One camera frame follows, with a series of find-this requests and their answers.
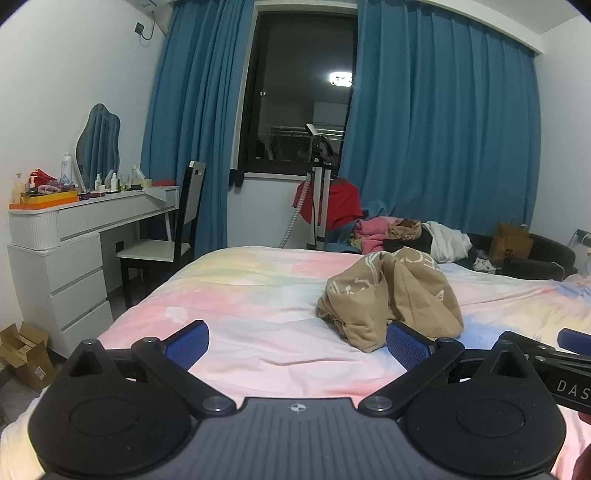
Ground blue curtain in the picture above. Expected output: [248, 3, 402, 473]
[338, 0, 542, 237]
[140, 0, 257, 260]

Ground white vanity desk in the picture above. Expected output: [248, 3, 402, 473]
[7, 185, 181, 359]

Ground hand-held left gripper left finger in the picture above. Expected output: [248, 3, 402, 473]
[59, 320, 237, 419]

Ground garment steamer stand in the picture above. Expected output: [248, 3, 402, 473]
[281, 123, 343, 248]

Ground black and white chair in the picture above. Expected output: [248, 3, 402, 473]
[116, 161, 206, 310]

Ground dark sofa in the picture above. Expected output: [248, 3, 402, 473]
[461, 230, 579, 282]

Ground red cloth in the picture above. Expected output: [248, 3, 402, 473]
[291, 179, 363, 232]

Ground clear plastic item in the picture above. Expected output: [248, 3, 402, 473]
[565, 228, 591, 278]

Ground wavy frame mirror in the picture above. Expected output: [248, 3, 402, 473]
[76, 103, 122, 190]

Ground cardboard box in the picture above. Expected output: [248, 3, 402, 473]
[0, 322, 57, 394]

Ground brown paper bag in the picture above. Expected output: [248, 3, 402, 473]
[488, 219, 534, 267]

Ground orange flat box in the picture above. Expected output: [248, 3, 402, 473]
[8, 191, 79, 211]

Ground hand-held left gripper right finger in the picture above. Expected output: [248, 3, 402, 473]
[358, 322, 542, 421]

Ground pastel tie-dye bed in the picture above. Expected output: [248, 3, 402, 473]
[0, 246, 591, 480]

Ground blue garment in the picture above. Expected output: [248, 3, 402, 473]
[329, 200, 385, 253]

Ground white garment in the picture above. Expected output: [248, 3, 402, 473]
[424, 221, 473, 264]

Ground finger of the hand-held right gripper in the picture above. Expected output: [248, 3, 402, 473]
[557, 328, 591, 357]
[500, 330, 591, 370]

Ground dark window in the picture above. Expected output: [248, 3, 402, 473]
[237, 11, 359, 177]

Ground pink clothes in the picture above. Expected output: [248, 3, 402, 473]
[350, 219, 393, 255]

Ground tan t-shirt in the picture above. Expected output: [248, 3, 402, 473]
[316, 246, 465, 354]

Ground brown garment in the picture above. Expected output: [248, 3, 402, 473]
[383, 219, 433, 253]

